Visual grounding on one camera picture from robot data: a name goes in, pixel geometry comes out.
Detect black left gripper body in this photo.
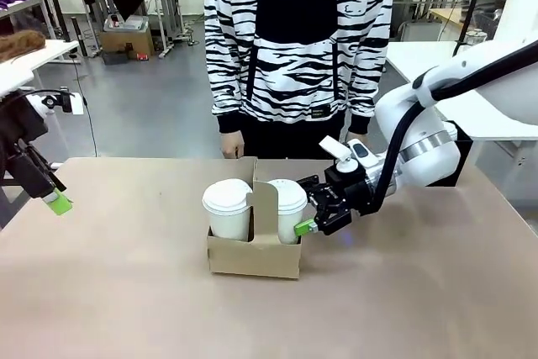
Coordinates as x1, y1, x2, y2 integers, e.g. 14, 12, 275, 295
0, 93, 48, 159

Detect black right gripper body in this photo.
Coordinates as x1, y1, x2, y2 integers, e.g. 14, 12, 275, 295
323, 164, 382, 217

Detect brown cardboard cup carrier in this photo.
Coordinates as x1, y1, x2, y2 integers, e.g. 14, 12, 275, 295
206, 156, 303, 281

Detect person's right forearm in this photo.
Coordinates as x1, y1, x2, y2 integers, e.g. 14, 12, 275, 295
203, 34, 248, 135

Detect person's left forearm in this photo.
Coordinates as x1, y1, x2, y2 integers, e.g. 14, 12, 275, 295
347, 34, 391, 136

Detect white plastic cup lid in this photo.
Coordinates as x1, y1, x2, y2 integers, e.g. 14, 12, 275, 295
201, 178, 254, 214
266, 178, 309, 214

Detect person's right hand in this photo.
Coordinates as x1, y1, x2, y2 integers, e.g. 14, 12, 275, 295
220, 130, 246, 160

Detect black trousers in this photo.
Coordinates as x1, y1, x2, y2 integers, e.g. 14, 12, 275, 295
241, 108, 353, 161

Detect white side table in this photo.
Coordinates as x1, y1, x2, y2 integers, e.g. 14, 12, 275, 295
0, 39, 81, 98

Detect brown furry bundle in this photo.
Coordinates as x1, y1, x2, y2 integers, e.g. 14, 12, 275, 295
0, 30, 47, 64

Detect small black floor box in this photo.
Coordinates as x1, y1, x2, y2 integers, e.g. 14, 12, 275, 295
103, 50, 129, 66

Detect black tripod pole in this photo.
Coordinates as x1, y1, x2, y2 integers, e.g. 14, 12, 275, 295
40, 0, 82, 62

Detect cardboard box on floor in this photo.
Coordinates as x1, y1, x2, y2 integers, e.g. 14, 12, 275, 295
99, 29, 155, 58

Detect large white work table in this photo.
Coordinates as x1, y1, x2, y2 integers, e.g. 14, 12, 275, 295
383, 40, 538, 142

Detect grey lidded plastic box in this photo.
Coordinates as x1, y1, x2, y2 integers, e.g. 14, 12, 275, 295
103, 15, 150, 34

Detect zebra striped hoodie torso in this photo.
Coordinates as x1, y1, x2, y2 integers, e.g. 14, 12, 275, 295
203, 0, 397, 136

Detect black stand pole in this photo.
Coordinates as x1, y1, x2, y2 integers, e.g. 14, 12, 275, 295
451, 0, 491, 57

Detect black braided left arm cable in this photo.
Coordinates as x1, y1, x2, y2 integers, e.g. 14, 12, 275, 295
0, 87, 64, 103

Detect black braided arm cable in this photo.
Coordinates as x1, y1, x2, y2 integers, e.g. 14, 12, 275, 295
0, 87, 64, 103
368, 38, 538, 216

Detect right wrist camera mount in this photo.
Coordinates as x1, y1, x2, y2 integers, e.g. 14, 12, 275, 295
318, 135, 359, 174

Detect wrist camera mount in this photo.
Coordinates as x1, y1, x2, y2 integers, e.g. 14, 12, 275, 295
25, 88, 86, 119
318, 135, 359, 174

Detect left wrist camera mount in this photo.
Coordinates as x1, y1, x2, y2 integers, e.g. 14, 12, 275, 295
25, 88, 86, 119

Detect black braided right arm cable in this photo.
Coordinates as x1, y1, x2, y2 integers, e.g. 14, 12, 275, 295
368, 38, 538, 216

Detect grey wire crate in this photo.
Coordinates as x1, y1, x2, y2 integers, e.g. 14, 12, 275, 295
473, 11, 504, 43

